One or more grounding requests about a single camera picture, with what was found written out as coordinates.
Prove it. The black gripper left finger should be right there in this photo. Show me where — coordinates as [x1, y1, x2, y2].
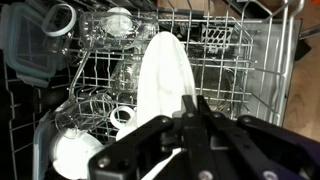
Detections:
[88, 95, 219, 180]

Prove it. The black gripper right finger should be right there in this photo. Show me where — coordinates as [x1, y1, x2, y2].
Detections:
[197, 95, 320, 180]

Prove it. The white dinner plate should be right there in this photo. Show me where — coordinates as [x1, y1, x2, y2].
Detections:
[135, 30, 198, 180]

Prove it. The white mug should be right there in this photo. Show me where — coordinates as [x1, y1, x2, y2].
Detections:
[109, 105, 138, 143]

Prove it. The white bowl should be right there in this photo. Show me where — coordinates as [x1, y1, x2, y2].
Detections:
[49, 127, 105, 180]

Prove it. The clear glass tumbler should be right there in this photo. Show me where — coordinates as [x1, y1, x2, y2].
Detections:
[54, 92, 115, 135]

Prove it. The clear container blue rim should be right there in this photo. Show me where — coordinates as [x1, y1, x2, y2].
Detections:
[30, 108, 59, 180]

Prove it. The grey cutlery basket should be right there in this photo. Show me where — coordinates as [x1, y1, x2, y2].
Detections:
[200, 24, 235, 52]

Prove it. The clear glass jar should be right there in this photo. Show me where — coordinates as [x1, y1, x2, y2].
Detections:
[79, 9, 160, 52]

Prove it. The round white cup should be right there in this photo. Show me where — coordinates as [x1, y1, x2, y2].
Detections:
[105, 6, 134, 38]

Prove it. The glass jar white rim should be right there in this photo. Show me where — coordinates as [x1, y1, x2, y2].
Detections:
[42, 3, 78, 38]

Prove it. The glass container teal lid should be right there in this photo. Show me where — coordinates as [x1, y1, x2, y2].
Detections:
[0, 2, 58, 88]

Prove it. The wire dishwasher rack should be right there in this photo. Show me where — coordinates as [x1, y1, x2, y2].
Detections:
[66, 0, 306, 129]
[0, 49, 73, 180]

